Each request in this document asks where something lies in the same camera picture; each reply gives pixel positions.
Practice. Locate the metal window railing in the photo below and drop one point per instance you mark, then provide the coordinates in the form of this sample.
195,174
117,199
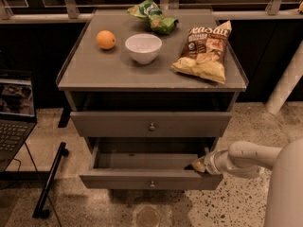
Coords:
27,11

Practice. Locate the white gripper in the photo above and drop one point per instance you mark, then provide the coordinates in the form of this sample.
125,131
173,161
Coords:
210,165

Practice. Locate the white bowl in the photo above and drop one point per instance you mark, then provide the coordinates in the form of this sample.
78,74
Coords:
143,48

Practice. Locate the orange fruit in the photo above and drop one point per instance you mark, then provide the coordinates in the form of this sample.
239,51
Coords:
106,39

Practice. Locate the green chip bag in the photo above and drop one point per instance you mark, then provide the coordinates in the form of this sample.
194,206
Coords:
149,12

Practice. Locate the grey top drawer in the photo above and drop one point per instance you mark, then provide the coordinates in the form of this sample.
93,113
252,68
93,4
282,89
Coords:
150,124

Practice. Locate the brown sea salt chip bag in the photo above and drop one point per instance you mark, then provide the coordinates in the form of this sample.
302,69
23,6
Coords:
204,52

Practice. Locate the black laptop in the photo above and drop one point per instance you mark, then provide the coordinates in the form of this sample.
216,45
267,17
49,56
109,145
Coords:
17,113

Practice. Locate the grey drawer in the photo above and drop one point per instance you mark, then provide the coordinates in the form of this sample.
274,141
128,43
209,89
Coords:
150,124
148,163

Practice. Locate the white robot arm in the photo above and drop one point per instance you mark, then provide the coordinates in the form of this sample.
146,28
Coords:
244,159

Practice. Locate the white diagonal post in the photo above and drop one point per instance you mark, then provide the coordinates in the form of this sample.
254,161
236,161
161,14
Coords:
291,76

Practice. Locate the black stand leg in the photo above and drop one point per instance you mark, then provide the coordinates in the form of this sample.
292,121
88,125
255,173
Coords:
40,211

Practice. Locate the grey drawer cabinet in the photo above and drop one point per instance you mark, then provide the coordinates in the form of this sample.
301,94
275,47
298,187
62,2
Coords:
99,80

